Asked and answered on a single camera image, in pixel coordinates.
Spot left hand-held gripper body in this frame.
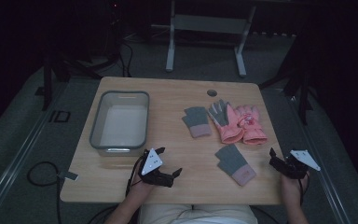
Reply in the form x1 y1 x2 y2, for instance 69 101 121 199
138 148 174 189

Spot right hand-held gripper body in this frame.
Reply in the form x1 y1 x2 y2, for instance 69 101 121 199
276 149 322 180

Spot grey knit glove pink cuff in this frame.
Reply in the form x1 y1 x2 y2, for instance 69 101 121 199
214 143 257 187
181 105 213 139

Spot grey plastic bin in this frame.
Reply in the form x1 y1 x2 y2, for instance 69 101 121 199
89 90 150 158

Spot pink glove with grey palm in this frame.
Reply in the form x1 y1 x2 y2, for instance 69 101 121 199
207 98 245 145

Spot person's left hand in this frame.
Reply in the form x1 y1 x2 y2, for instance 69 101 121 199
126 177 157 204

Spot person's right hand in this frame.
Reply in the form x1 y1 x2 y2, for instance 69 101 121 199
280 171 310 203

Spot person's beige trousers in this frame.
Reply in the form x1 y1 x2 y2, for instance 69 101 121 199
137 203 259 224

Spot black metal stand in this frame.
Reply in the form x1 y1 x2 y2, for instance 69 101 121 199
258 29 314 126

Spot black tripod stand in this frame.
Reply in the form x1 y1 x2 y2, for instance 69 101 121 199
34 0 134 112

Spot left hand-held gripper cable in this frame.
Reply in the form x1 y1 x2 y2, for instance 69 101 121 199
87 155 145 224

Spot hand-held gripper cable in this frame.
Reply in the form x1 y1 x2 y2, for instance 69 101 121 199
87 155 145 224
296 177 310 206

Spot right hand-held gripper cable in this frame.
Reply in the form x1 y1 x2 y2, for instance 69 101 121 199
296 177 310 206

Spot metal floor rail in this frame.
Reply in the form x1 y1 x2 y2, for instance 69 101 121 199
283 90 351 224
0 82 70 222

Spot grey metal table bracket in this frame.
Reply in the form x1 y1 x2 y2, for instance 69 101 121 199
56 171 79 182

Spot black rectangular floor frame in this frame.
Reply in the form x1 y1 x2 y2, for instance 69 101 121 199
48 109 72 123

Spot black floor cable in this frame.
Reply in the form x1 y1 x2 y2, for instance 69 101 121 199
26 161 63 224

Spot white metal desk frame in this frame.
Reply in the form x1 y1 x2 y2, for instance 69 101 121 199
150 0 258 78

